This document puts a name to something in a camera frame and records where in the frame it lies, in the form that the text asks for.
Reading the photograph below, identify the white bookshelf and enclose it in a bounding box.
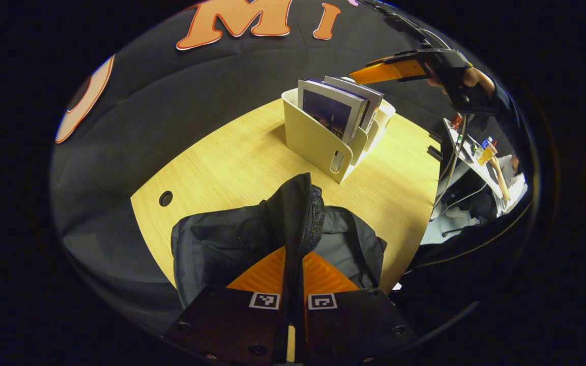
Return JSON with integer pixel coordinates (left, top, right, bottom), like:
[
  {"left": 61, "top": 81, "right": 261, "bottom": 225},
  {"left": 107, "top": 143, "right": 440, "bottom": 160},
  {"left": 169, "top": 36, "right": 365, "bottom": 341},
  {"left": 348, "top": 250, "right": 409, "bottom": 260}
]
[{"left": 281, "top": 76, "right": 396, "bottom": 185}]

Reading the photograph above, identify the blue cover book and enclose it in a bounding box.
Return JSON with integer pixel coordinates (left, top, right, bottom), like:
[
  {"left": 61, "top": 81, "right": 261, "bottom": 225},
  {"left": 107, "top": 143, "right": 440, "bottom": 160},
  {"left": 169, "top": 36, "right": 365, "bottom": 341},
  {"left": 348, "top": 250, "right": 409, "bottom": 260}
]
[{"left": 297, "top": 79, "right": 369, "bottom": 145}]

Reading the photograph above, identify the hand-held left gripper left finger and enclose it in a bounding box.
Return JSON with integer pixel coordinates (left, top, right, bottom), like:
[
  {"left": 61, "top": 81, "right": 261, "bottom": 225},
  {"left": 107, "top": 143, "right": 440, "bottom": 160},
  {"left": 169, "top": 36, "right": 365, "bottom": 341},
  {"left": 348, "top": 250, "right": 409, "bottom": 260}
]
[{"left": 163, "top": 248, "right": 286, "bottom": 364}]

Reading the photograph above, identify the grey cover book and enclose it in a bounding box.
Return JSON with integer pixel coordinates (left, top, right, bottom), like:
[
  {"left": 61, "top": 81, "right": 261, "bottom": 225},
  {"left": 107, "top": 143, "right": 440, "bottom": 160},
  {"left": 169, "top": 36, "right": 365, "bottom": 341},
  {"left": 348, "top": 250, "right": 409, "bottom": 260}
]
[{"left": 324, "top": 75, "right": 385, "bottom": 135}]

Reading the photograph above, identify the grey cable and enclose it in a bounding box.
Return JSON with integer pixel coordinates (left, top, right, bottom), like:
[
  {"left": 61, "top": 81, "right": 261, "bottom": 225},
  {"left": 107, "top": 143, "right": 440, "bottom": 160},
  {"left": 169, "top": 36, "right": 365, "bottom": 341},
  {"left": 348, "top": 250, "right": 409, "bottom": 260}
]
[{"left": 433, "top": 114, "right": 469, "bottom": 211}]

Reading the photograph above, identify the white desk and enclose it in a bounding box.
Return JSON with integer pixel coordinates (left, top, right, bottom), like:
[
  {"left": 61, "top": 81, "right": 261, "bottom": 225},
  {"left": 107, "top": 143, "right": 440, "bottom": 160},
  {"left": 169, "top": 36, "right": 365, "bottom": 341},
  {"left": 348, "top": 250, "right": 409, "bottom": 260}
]
[{"left": 443, "top": 118, "right": 507, "bottom": 199}]

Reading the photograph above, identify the black schoolbag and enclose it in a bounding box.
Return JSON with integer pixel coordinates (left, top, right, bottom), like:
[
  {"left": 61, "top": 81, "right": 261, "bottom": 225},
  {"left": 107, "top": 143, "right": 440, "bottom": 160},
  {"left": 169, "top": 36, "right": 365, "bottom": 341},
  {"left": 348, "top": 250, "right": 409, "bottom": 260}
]
[{"left": 171, "top": 173, "right": 388, "bottom": 306}]

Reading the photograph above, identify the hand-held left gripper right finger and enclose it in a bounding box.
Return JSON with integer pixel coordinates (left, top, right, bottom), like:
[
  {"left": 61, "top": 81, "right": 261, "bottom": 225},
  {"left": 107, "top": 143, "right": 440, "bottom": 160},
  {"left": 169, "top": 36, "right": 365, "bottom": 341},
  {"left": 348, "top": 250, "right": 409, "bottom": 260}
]
[{"left": 302, "top": 253, "right": 418, "bottom": 364}]

